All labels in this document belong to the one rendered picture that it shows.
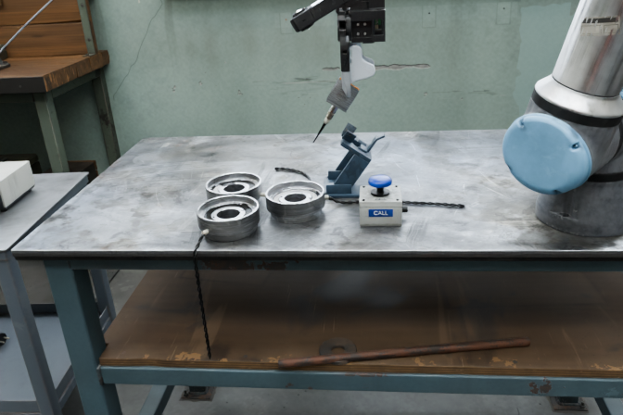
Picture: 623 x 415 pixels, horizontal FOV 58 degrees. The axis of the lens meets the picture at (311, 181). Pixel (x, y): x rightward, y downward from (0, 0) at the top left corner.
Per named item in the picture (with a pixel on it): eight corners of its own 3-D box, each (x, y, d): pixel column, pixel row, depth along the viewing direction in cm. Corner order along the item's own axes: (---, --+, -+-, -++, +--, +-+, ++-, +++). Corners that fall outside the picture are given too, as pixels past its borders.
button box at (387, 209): (360, 226, 95) (359, 200, 93) (361, 208, 101) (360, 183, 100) (408, 226, 94) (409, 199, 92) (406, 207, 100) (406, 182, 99)
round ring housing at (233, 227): (229, 210, 104) (226, 190, 102) (273, 223, 98) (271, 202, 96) (185, 234, 96) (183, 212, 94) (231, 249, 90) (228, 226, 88)
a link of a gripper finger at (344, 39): (349, 72, 97) (348, 18, 94) (340, 72, 97) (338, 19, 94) (349, 69, 101) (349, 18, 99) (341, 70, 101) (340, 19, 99)
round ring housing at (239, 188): (198, 212, 104) (195, 192, 102) (221, 190, 113) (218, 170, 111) (252, 216, 101) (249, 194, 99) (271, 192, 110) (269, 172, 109)
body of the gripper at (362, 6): (385, 45, 96) (385, -30, 91) (335, 48, 97) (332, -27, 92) (383, 39, 103) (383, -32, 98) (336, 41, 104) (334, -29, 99)
